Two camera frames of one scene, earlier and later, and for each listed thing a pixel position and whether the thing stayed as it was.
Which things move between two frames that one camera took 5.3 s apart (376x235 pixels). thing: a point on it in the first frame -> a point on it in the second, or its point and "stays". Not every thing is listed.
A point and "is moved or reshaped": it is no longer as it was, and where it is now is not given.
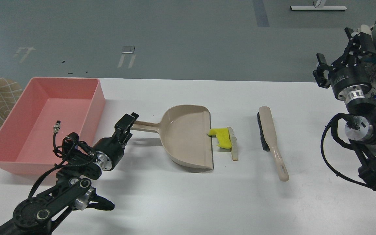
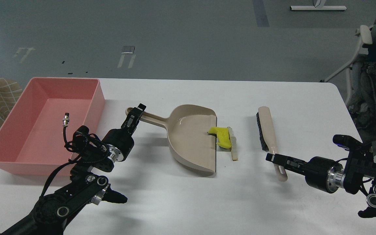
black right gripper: x=349 y=83 -> x=320 y=172
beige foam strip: x=233 y=142 stays
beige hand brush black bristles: x=267 y=134 stays
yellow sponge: x=222 y=134 stays
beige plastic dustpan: x=185 y=131 is moved or reshaped
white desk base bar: x=319 y=7 stays
